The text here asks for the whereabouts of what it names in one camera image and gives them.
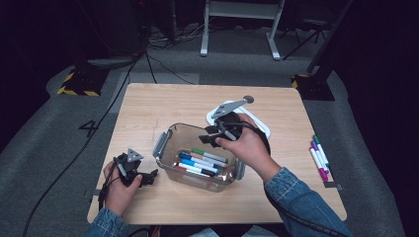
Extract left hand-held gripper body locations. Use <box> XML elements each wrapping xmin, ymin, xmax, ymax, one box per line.
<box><xmin>113</xmin><ymin>147</ymin><xmax>145</xmax><ymax>188</ymax></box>

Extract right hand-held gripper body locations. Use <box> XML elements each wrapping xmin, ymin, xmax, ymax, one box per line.
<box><xmin>210</xmin><ymin>97</ymin><xmax>248</xmax><ymax>143</ymax></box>

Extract peach marker pen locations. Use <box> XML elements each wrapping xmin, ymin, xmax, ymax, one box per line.
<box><xmin>189</xmin><ymin>151</ymin><xmax>228</xmax><ymax>168</ymax></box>

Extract red marker pen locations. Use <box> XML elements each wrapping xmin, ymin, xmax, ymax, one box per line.
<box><xmin>173</xmin><ymin>163</ymin><xmax>199</xmax><ymax>176</ymax></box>

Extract dark blue marker pen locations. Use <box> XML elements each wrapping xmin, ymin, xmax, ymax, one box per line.
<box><xmin>177</xmin><ymin>151</ymin><xmax>218</xmax><ymax>168</ymax></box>

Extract light blue marker pen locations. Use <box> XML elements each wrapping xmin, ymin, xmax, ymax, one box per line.
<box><xmin>180</xmin><ymin>157</ymin><xmax>221</xmax><ymax>175</ymax></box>

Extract black marker pen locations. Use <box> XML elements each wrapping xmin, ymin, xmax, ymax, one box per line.
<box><xmin>176</xmin><ymin>162</ymin><xmax>216</xmax><ymax>178</ymax></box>

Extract clear plastic storage container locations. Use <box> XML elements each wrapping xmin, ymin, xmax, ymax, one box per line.
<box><xmin>152</xmin><ymin>121</ymin><xmax>247</xmax><ymax>194</ymax></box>

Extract dark green marker pen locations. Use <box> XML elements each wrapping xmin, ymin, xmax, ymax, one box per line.
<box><xmin>311</xmin><ymin>133</ymin><xmax>330</xmax><ymax>167</ymax></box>

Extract purple marker pen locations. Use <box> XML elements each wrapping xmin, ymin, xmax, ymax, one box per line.
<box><xmin>309</xmin><ymin>140</ymin><xmax>330</xmax><ymax>175</ymax></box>

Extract magenta marker pen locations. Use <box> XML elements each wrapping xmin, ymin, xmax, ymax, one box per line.
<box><xmin>308</xmin><ymin>147</ymin><xmax>330</xmax><ymax>183</ymax></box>

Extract person's left hand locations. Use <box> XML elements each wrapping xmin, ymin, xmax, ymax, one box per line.
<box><xmin>103</xmin><ymin>161</ymin><xmax>143</xmax><ymax>217</ymax></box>

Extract person's right hand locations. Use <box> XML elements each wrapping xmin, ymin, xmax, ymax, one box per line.
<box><xmin>215</xmin><ymin>113</ymin><xmax>283</xmax><ymax>184</ymax></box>

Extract black yellow striped stand base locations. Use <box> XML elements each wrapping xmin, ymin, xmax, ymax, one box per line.
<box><xmin>56</xmin><ymin>67</ymin><xmax>111</xmax><ymax>98</ymax></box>
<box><xmin>291</xmin><ymin>72</ymin><xmax>336</xmax><ymax>102</ymax></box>

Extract person's legs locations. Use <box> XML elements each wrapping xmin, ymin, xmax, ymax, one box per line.
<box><xmin>191</xmin><ymin>225</ymin><xmax>281</xmax><ymax>237</ymax></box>

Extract black tripod stand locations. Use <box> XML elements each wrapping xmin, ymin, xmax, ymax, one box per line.
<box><xmin>282</xmin><ymin>13</ymin><xmax>334</xmax><ymax>61</ymax></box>

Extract dark equipment cabinet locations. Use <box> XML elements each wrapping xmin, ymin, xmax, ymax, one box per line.
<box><xmin>108</xmin><ymin>0</ymin><xmax>147</xmax><ymax>56</ymax></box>

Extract white container lid grey handle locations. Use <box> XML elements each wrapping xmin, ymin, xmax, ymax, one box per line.
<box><xmin>206</xmin><ymin>100</ymin><xmax>272</xmax><ymax>139</ymax></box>

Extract left hand-held gripper black cable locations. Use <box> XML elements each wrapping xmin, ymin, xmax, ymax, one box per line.
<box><xmin>98</xmin><ymin>160</ymin><xmax>123</xmax><ymax>210</ymax></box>

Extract hand-held gripper black cable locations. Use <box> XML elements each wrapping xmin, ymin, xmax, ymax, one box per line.
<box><xmin>223</xmin><ymin>120</ymin><xmax>350</xmax><ymax>237</ymax></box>
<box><xmin>98</xmin><ymin>160</ymin><xmax>123</xmax><ymax>210</ymax></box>

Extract right hand-held gripper black cable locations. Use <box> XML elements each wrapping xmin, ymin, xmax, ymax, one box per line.
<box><xmin>223</xmin><ymin>120</ymin><xmax>350</xmax><ymax>237</ymax></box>

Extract long black floor cable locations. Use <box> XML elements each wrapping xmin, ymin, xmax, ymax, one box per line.
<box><xmin>22</xmin><ymin>53</ymin><xmax>146</xmax><ymax>237</ymax></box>

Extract thin black floor cable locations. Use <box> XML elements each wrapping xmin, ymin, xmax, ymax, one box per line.
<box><xmin>144</xmin><ymin>53</ymin><xmax>197</xmax><ymax>86</ymax></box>

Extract tangle of floor cables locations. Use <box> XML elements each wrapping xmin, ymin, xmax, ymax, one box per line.
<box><xmin>147</xmin><ymin>26</ymin><xmax>211</xmax><ymax>50</ymax></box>

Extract white desk frame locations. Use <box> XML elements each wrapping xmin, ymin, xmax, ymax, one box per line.
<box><xmin>200</xmin><ymin>0</ymin><xmax>287</xmax><ymax>61</ymax></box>

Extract dark metal stand post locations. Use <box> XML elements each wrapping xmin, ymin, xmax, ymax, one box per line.
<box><xmin>307</xmin><ymin>0</ymin><xmax>355</xmax><ymax>75</ymax></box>

